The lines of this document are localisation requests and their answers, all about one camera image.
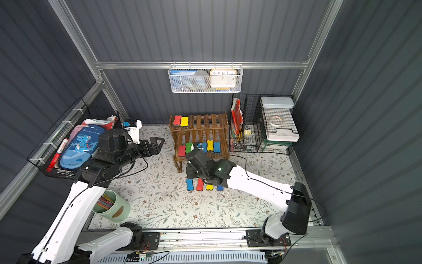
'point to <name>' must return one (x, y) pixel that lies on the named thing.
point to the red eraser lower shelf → (182, 150)
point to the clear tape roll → (276, 120)
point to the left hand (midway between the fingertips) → (155, 140)
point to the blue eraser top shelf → (189, 184)
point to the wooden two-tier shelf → (212, 127)
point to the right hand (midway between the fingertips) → (191, 165)
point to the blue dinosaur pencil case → (81, 146)
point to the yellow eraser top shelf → (184, 121)
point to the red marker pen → (57, 155)
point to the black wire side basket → (79, 116)
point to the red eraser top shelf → (177, 120)
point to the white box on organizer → (277, 102)
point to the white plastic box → (283, 135)
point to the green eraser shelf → (188, 146)
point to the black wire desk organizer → (262, 123)
